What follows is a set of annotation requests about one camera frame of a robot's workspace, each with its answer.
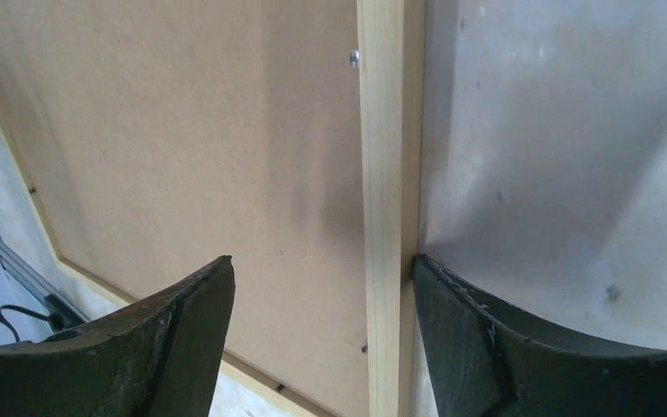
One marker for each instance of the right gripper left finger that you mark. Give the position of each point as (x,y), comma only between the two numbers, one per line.
(159,356)

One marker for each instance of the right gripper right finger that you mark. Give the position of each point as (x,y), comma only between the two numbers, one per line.
(487,357)

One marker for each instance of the brown backing board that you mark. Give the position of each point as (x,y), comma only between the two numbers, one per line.
(159,135)

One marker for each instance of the light wooden picture frame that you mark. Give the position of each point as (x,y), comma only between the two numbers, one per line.
(387,58)

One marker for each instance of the aluminium rail front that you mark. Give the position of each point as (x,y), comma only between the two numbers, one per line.
(59,313)

